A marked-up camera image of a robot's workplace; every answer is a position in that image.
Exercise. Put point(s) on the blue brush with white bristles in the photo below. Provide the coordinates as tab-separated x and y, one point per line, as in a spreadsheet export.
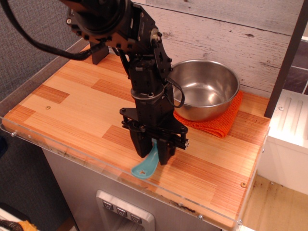
147	167

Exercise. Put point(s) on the white toy sink unit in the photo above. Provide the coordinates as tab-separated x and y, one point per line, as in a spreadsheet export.
285	155

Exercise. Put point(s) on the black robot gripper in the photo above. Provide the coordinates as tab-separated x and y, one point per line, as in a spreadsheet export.
155	119

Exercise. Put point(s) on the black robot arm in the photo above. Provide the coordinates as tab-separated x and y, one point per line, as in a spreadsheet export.
131	32

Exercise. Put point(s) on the clear acrylic edge guard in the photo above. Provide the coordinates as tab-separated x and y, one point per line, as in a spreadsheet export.
193	180

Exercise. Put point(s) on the grey toy fridge cabinet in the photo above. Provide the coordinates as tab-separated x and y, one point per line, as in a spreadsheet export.
79	185

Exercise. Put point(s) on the silver dispenser button panel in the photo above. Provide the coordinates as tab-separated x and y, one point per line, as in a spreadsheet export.
119	215

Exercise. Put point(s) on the metal bowl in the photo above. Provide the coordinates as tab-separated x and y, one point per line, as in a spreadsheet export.
209	88

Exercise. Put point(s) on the dark grey vertical post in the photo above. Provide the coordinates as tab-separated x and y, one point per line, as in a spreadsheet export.
288	59

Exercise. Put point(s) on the orange folded cloth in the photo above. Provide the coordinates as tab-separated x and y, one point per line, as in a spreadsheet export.
219	126

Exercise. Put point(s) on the yellow object at corner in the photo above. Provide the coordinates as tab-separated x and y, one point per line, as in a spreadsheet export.
25	226

